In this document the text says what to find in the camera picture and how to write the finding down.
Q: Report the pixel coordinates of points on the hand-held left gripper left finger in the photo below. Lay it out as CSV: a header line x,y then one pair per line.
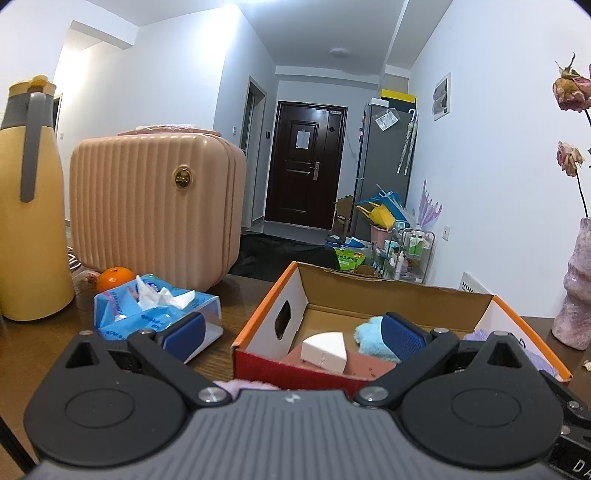
x,y
184,334

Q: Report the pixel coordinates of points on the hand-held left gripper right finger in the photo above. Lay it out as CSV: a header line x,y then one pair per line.
x,y
401,334

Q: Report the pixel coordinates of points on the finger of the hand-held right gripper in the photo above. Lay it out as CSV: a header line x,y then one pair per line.
x,y
577,454

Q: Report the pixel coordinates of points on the blue fluffy puff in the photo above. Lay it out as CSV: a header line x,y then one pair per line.
x,y
369,337

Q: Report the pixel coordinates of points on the orange and white shoe box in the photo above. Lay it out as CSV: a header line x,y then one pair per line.
x,y
392,295

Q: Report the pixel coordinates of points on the fluffy lilac headband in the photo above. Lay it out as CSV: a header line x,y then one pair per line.
x,y
240,385

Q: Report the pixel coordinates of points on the white makeup sponge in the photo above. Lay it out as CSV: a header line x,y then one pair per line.
x,y
323,350

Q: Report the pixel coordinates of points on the light purple fluffy cloth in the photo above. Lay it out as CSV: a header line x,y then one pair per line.
x,y
535,357

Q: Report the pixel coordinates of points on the blue tissue pack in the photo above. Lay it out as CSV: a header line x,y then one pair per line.
x,y
124,314

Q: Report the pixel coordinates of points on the white leaning panel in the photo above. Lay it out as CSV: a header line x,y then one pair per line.
x,y
473,284

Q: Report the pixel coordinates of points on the tangerine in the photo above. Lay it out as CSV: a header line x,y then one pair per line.
x,y
114,279

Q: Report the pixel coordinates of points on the green printed bag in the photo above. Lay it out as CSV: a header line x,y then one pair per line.
x,y
351,259

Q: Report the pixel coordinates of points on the pink plastic bucket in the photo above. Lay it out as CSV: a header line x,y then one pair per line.
x,y
382,233

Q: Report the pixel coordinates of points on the black duffel bag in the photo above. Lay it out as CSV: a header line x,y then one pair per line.
x,y
277,258

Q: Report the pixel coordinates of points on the yellow plastic stool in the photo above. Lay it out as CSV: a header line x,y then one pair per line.
x,y
376,216

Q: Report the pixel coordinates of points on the pink ribbed suitcase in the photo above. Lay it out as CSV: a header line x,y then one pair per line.
x,y
152,212

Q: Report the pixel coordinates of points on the tall brown cardboard box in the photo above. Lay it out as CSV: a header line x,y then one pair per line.
x,y
342,214

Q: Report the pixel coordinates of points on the pink textured vase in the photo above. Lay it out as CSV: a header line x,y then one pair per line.
x,y
575,295

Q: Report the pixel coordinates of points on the grey refrigerator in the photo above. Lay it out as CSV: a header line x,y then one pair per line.
x,y
378,166

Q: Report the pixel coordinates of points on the dark brown entrance door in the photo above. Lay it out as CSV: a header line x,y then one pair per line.
x,y
300,184

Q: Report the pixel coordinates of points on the yellow thermos jug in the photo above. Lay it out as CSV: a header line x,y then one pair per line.
x,y
32,221

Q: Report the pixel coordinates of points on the grey framed side door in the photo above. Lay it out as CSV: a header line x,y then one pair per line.
x,y
254,157

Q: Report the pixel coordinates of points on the folded white umbrella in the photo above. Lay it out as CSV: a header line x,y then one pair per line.
x,y
412,143
404,143

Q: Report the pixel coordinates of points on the clear plastic bag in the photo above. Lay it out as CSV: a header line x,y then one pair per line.
x,y
386,120

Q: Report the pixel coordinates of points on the white paper note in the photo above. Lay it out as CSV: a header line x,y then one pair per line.
x,y
303,140

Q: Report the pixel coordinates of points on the yellow and black box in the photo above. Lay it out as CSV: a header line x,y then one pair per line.
x,y
399,98

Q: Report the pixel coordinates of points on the dark side doorway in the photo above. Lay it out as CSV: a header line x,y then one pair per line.
x,y
57,113

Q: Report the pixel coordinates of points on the round ceiling lamp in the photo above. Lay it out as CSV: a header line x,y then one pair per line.
x,y
340,52

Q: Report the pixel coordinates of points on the bunch of dried roses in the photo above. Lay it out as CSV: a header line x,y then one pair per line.
x,y
570,92

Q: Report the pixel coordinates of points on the white wall socket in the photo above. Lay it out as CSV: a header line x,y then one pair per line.
x,y
446,232

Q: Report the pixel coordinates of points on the purple wall decoration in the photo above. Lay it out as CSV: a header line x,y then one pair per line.
x,y
429,207

